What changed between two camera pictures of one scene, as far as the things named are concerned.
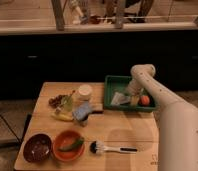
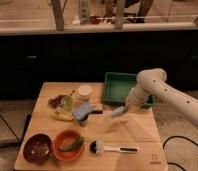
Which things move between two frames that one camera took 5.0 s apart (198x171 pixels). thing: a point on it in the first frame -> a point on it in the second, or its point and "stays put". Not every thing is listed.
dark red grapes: [55, 101] stays put
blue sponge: [82, 112] stays put
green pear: [67, 103] stays put
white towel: [119, 98] -> [117, 111]
